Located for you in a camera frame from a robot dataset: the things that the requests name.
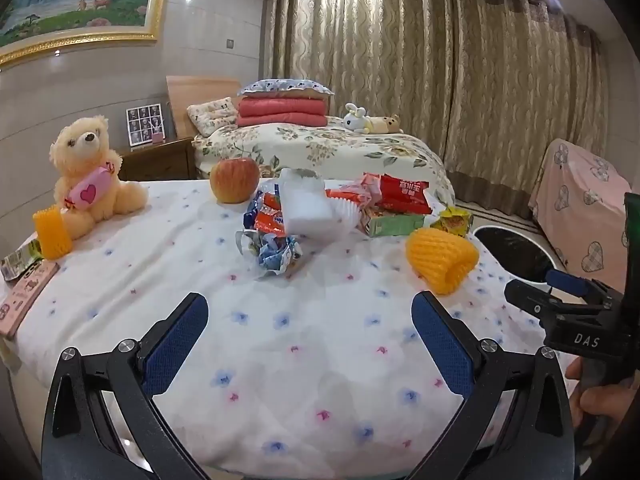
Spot cream patterned pillow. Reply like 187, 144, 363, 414
186, 97, 238, 137

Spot wooden bed headboard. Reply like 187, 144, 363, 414
166, 76, 241, 138

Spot wooden nightstand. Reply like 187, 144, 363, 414
117, 136, 198, 181

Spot red folded blanket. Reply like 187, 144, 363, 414
236, 95, 328, 128

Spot white rabbit plush toy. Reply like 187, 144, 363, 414
342, 103, 371, 133

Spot person's right hand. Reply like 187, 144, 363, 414
565, 358, 640, 431

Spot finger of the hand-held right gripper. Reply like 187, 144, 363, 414
504, 279, 591, 331
545, 268, 617, 309

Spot blue red snack wrapper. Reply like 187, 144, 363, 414
243, 185, 286, 238

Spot white paper cupcake liner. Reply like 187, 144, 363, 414
327, 197, 363, 233

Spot white foam sheet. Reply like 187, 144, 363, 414
277, 167, 351, 238

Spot yellow green snack packet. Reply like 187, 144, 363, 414
430, 207, 474, 237

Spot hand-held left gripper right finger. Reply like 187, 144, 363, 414
411, 290, 576, 480

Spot red apple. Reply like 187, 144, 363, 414
210, 156, 261, 204

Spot wide orange foam fruit net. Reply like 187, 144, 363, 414
406, 227, 480, 295

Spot beige patterned curtain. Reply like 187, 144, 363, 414
260, 0, 613, 218

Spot pink heart print furniture cover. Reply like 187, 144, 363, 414
527, 139, 633, 281

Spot green milk carton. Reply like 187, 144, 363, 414
367, 207, 441, 237

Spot flat pink box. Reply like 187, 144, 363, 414
0, 260, 61, 338

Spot black white photo frame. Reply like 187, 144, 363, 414
126, 104, 165, 148

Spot upright orange foam fruit net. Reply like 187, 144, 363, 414
32, 205, 73, 261

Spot white rimmed black trash bin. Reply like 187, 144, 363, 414
472, 225, 563, 283

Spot orange red snack wrapper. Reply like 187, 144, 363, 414
325, 172, 383, 208

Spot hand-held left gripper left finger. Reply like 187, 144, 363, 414
42, 292, 211, 480

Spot blue white wrapper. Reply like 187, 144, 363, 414
236, 227, 304, 278

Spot floral covered bed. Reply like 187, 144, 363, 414
192, 115, 456, 206

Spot beige teddy bear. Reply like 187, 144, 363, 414
50, 115, 149, 241

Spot blue white folded quilt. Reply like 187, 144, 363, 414
237, 79, 335, 98

